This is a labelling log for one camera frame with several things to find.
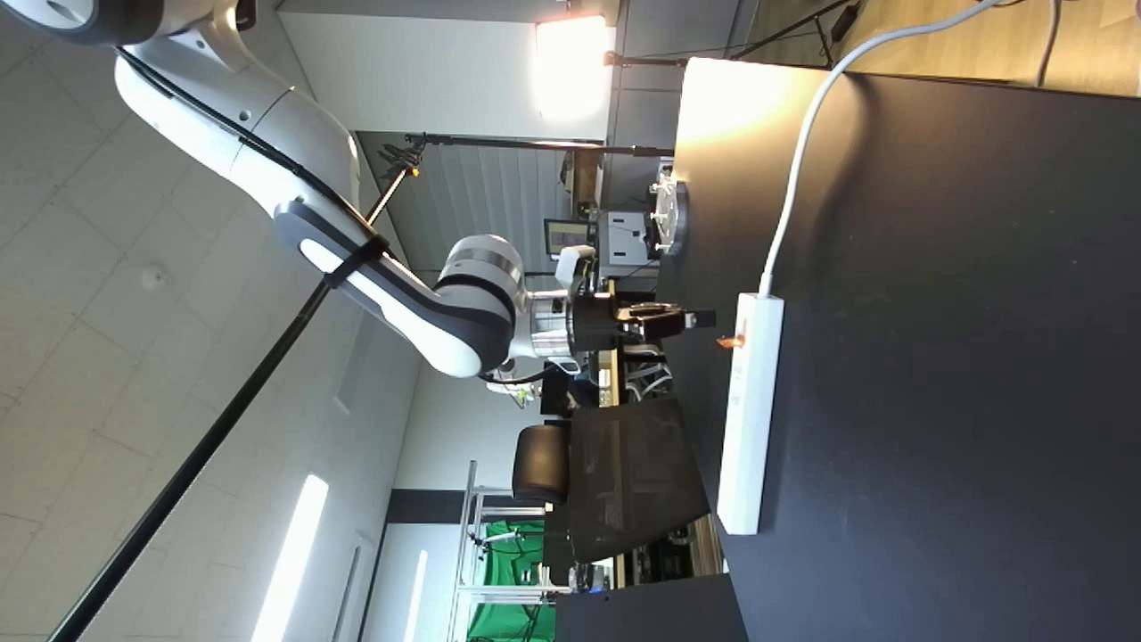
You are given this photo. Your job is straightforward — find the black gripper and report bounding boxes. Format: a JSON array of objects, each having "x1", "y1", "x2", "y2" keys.
[{"x1": 570, "y1": 294, "x2": 716, "y2": 352}]

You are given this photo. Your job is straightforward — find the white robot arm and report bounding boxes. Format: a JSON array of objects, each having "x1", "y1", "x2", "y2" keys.
[{"x1": 3, "y1": 0, "x2": 577, "y2": 378}]

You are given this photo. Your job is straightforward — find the grey box device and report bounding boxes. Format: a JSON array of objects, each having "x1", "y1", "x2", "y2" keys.
[{"x1": 542, "y1": 208, "x2": 661, "y2": 269}]

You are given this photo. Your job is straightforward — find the white power strip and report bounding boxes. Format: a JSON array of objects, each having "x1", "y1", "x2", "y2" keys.
[{"x1": 716, "y1": 291, "x2": 783, "y2": 536}]

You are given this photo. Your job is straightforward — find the round white plate object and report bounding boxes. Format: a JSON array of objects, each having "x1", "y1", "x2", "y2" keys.
[{"x1": 651, "y1": 167, "x2": 687, "y2": 256}]

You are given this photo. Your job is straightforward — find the black office chair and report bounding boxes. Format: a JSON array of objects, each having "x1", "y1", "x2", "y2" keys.
[{"x1": 513, "y1": 398, "x2": 709, "y2": 582}]

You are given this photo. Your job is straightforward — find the green bins on rack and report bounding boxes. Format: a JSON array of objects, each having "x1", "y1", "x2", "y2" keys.
[{"x1": 466, "y1": 520, "x2": 556, "y2": 642}]

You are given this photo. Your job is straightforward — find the black diagonal pole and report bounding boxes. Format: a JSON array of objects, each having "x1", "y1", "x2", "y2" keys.
[{"x1": 47, "y1": 237, "x2": 382, "y2": 642}]

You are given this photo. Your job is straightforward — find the white power cable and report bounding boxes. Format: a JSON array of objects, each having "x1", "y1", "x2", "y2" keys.
[{"x1": 754, "y1": 0, "x2": 1009, "y2": 300}]

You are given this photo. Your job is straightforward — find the black cable on floor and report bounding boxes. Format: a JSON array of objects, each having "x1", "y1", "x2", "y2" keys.
[{"x1": 1035, "y1": 0, "x2": 1066, "y2": 90}]

